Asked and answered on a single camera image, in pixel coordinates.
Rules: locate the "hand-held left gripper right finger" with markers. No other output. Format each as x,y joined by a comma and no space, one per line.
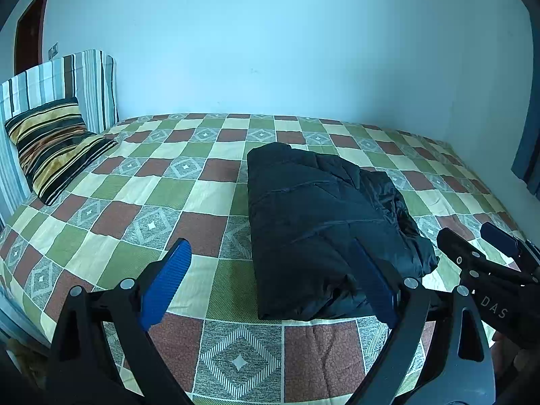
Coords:
377,287

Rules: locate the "checkered bedspread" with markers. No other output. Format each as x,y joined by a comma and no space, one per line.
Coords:
139,194

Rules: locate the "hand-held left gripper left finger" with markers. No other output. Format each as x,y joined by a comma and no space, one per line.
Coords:
166,282

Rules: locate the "blue curtain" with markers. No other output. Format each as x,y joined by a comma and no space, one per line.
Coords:
528,147

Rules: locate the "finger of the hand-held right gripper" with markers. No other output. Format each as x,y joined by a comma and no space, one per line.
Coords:
455,244
500,236

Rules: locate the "wall light switch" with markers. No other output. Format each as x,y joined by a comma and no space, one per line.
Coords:
53,50

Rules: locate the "yellow black striped pillow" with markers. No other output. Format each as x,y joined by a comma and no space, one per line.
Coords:
55,143

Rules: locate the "person's right hand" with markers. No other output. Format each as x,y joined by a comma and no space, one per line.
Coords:
521,360

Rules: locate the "brown wooden door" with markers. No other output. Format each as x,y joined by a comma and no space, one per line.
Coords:
31,29

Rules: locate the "black puffer jacket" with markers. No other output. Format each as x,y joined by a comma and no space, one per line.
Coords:
320,223

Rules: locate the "striped headboard cover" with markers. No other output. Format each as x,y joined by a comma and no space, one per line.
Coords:
95,84

